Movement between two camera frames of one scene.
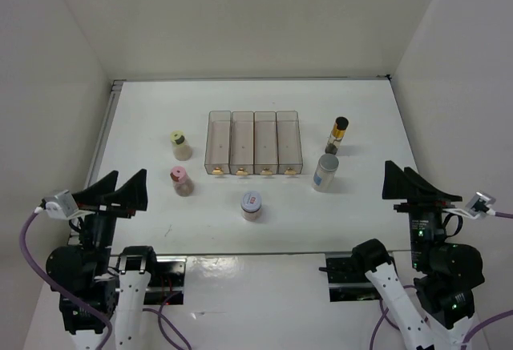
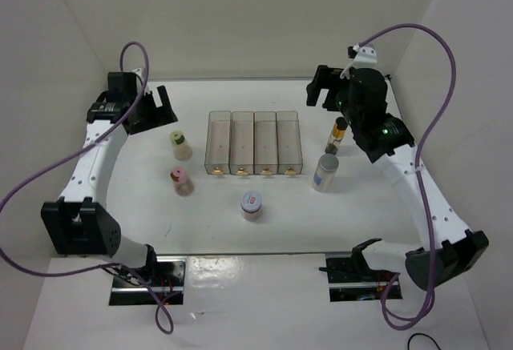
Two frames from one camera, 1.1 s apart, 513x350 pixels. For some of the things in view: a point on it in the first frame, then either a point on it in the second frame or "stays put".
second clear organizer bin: [241, 158] stays put
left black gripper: [132, 195] -> [161, 116]
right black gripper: [399, 183] -> [327, 77]
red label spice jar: [251, 203] stays put
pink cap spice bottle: [183, 183] stays put
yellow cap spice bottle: [182, 146] stays put
